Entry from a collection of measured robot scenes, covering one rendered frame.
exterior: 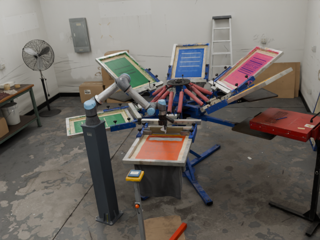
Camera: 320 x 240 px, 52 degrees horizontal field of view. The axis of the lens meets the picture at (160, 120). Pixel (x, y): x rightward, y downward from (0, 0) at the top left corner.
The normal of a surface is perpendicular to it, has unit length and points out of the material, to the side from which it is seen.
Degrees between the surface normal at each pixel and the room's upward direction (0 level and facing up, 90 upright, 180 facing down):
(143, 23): 90
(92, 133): 90
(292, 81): 78
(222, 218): 0
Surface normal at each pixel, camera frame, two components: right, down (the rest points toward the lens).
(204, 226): -0.08, -0.92
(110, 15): -0.22, 0.39
